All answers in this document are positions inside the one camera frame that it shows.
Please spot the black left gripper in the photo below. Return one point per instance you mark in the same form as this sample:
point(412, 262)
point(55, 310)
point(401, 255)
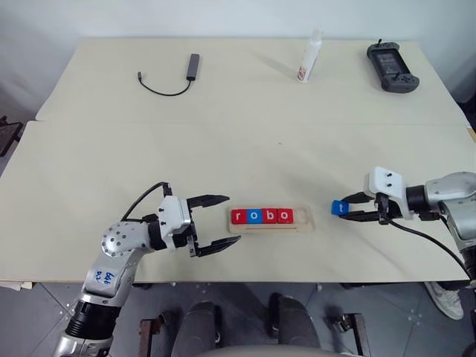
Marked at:
point(194, 238)

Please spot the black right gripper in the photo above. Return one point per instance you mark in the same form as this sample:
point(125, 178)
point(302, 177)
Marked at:
point(382, 208)

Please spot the blue letter t block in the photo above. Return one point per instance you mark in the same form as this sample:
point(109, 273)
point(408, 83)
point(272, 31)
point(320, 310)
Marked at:
point(339, 208)

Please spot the red letter r block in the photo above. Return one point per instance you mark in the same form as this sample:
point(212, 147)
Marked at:
point(239, 216)

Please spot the blue letter o block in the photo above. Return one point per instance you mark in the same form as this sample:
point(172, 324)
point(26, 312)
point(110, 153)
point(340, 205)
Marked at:
point(255, 216)

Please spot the red letter b block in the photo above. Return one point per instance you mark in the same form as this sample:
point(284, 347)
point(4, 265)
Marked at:
point(270, 216)

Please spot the wooden letter tray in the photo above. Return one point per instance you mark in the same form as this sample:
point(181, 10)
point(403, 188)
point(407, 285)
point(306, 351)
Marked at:
point(303, 223)

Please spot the red letter o block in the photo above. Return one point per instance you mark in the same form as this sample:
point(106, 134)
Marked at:
point(285, 215)

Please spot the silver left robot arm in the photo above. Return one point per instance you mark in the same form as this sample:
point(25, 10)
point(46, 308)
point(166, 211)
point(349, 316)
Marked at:
point(119, 241)

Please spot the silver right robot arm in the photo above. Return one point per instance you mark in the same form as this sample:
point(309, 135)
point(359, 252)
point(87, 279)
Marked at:
point(450, 197)

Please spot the dark rounded shape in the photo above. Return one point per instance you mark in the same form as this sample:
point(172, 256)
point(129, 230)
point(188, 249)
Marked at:
point(199, 327)
point(292, 320)

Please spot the white sneaker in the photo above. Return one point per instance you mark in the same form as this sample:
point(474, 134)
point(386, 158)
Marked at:
point(444, 297)

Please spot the rusty metal stand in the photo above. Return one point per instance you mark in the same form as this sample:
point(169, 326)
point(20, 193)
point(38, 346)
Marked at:
point(147, 334)
point(357, 331)

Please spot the wooden strip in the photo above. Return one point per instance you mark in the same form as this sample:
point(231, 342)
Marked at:
point(471, 134)

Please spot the dark grey handheld controller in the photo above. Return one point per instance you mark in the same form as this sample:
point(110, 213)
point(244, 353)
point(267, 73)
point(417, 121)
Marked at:
point(390, 67)

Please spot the white spray bottle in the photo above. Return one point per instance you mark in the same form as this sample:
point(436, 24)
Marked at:
point(308, 56)

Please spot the beige cardboard piece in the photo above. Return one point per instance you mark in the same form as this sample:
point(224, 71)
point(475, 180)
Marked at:
point(16, 285)

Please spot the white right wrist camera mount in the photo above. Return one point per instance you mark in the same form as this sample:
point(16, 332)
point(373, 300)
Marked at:
point(392, 186)

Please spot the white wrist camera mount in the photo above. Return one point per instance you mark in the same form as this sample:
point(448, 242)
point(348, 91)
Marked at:
point(392, 186)
point(173, 219)

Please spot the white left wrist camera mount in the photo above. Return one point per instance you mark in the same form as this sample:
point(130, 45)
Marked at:
point(173, 219)

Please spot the black frame object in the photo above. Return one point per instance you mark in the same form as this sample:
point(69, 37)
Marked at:
point(9, 135)

